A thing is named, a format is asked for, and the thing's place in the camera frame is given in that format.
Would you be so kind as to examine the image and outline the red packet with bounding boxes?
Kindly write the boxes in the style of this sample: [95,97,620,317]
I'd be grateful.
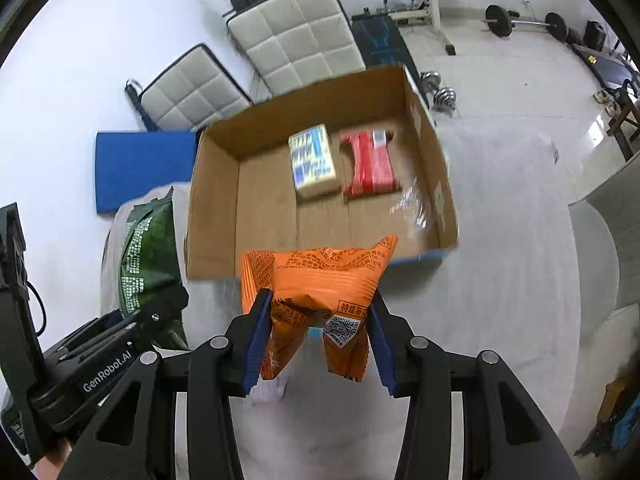
[339,129,403,198]

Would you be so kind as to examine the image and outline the small white padded cushion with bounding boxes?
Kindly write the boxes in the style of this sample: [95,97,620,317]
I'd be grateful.
[125,44,253,132]

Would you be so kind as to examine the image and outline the black bench pad blue print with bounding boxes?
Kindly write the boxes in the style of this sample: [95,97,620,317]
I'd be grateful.
[350,14,431,107]

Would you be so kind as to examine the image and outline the white and purple packet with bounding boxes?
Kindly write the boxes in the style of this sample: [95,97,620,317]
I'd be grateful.
[250,376,289,406]

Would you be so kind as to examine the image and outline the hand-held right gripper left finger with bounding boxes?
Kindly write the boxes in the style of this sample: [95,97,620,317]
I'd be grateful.
[57,287,275,480]

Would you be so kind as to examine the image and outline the barbell with black plates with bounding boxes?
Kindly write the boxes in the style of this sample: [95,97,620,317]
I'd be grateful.
[485,5,569,41]

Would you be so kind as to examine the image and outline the orange snack packet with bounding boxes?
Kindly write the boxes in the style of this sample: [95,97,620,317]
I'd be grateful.
[240,235,399,383]

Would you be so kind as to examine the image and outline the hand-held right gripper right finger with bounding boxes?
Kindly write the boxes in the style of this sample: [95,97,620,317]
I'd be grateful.
[367,290,583,480]

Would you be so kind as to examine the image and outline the brown and blue clutter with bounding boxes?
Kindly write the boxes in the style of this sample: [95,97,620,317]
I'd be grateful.
[575,360,640,458]

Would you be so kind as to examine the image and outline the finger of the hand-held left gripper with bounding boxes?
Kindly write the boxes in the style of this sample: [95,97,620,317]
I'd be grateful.
[131,285,190,341]

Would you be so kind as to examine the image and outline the clear plastic wrapper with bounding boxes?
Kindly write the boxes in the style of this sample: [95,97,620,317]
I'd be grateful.
[390,175,432,232]

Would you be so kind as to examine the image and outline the large white padded cushion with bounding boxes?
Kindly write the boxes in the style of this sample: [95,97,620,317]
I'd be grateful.
[226,0,368,98]

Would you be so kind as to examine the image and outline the wooden chair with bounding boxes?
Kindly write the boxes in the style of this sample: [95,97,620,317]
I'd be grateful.
[606,75,640,161]

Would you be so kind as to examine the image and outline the cardboard box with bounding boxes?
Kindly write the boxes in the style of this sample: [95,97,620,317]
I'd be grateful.
[184,64,461,281]

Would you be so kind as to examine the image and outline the blue foam mat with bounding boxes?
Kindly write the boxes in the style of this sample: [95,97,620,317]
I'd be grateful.
[95,130,199,218]

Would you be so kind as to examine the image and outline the white and blue packet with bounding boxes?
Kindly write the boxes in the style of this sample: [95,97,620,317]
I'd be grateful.
[288,124,340,205]

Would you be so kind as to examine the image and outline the white weight bench frame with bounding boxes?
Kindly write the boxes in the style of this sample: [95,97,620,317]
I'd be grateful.
[382,0,458,56]

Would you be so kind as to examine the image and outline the green snack packet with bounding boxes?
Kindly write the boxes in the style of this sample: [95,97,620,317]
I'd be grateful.
[119,187,190,352]

